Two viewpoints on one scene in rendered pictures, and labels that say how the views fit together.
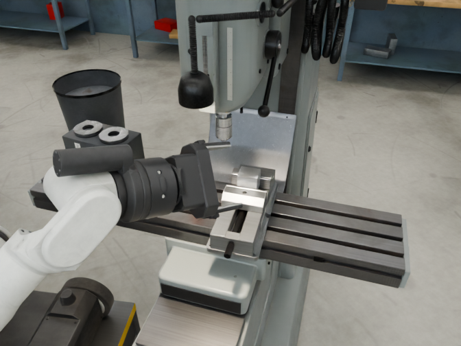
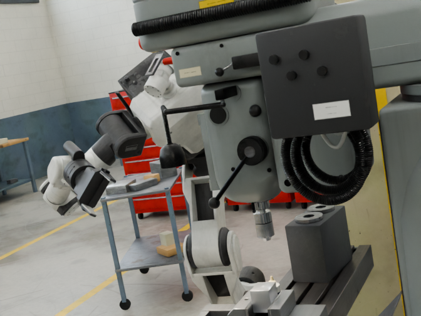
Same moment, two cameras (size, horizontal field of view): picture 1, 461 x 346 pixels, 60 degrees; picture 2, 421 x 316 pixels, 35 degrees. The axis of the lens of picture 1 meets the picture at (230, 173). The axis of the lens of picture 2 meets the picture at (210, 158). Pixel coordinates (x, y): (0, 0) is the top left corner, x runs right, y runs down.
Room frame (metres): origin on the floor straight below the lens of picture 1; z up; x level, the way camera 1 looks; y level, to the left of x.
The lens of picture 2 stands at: (1.16, -1.69, 1.71)
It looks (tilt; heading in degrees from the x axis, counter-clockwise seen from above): 9 degrees down; 100
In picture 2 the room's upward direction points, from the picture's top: 10 degrees counter-clockwise
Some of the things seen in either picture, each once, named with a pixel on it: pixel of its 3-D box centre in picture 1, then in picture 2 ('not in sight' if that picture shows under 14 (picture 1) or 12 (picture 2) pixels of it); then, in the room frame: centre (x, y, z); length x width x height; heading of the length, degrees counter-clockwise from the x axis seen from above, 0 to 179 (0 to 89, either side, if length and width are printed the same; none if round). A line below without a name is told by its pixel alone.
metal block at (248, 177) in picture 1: (248, 180); (264, 297); (0.95, -0.05, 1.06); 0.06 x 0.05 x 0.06; 75
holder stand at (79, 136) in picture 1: (106, 156); (319, 241); (1.10, 0.41, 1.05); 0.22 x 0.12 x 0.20; 66
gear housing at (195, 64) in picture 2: not in sight; (250, 54); (1.01, 0.01, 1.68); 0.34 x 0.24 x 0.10; 163
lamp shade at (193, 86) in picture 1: (195, 86); (171, 154); (0.75, 0.07, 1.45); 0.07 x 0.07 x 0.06
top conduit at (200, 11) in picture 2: not in sight; (217, 12); (0.96, -0.13, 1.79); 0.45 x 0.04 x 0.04; 163
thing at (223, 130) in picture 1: (223, 126); (264, 225); (0.97, 0.02, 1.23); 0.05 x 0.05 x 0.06
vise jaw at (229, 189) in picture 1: (244, 198); (246, 306); (0.89, -0.04, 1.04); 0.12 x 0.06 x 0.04; 75
